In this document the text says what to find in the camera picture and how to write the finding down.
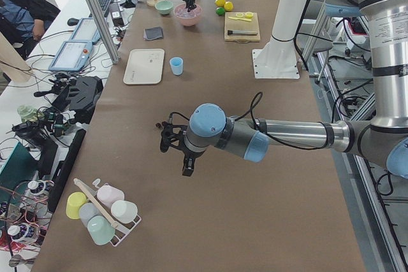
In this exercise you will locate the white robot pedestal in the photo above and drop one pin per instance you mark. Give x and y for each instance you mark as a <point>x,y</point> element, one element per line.
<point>277,60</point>

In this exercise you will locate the white upturned cup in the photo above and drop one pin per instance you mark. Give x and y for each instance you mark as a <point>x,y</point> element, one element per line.
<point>124,211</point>

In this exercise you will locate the light blue cup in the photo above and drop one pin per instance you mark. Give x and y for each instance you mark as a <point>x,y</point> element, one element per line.
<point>177,65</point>

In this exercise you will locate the grey upturned cup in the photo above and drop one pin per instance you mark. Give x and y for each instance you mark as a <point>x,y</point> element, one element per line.
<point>86,212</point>

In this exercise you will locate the mint green bowl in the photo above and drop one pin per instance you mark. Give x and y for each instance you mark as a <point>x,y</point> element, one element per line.
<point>164,7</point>

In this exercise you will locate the wooden cutting board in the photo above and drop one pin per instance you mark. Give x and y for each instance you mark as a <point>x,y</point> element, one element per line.
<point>241,25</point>

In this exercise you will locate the yellow upturned cup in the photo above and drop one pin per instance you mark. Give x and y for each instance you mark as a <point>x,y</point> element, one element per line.
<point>74,202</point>

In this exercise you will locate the cream rabbit tray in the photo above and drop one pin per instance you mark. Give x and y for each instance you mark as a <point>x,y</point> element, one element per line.
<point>144,66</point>

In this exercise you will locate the steel muddler black tip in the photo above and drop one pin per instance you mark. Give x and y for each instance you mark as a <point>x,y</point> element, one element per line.
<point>241,32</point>

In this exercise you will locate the pink bowl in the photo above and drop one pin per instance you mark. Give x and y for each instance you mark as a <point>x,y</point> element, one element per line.
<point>188,22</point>

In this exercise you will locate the white wire cup rack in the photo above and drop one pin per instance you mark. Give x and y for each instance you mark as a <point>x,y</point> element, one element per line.
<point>122,231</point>

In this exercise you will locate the green lime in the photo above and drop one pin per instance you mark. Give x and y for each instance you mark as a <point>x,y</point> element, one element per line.
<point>220,11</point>

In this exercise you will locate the clear ice cubes pile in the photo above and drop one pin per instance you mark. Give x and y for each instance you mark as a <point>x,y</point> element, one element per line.
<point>181,12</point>

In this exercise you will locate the dark cherry pair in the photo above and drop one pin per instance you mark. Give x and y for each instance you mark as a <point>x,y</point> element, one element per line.
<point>161,125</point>

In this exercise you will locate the yellow lemon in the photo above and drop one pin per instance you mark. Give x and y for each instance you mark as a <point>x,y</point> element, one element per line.
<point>228,6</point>
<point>220,3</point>

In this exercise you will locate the teach pendant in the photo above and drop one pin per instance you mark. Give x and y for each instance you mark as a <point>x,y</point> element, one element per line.
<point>86,29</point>
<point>72,55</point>

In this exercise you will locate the grey folded cloth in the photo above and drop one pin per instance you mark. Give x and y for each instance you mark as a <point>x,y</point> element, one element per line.
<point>153,33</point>

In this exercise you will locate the mint upturned cup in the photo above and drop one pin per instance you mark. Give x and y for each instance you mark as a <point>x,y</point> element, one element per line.
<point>100,230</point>

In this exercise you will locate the pink upturned cup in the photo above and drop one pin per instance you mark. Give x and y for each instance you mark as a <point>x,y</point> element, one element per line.
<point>108,194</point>

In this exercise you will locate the yellow plastic knife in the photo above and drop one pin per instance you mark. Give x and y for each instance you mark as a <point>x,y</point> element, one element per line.
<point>240,19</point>

